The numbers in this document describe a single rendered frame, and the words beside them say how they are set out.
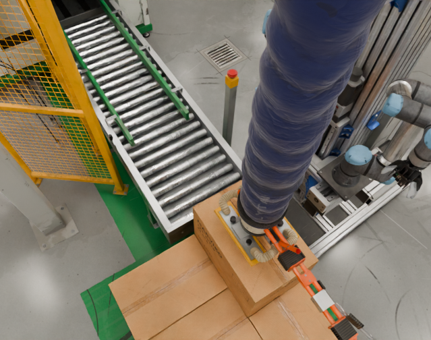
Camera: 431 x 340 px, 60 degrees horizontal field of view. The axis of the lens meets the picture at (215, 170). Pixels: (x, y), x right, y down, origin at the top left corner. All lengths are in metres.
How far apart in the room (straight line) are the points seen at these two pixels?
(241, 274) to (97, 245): 1.47
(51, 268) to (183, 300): 1.22
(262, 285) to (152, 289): 0.72
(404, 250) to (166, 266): 1.90
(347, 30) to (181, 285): 1.82
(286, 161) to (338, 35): 0.47
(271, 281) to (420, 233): 1.81
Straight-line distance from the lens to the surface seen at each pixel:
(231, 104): 2.71
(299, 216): 2.91
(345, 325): 1.70
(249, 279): 1.92
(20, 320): 3.11
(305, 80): 0.89
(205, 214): 2.03
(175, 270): 2.35
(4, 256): 3.31
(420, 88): 1.80
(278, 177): 1.25
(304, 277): 1.70
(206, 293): 2.31
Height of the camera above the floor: 2.79
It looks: 59 degrees down
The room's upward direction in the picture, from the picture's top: 2 degrees clockwise
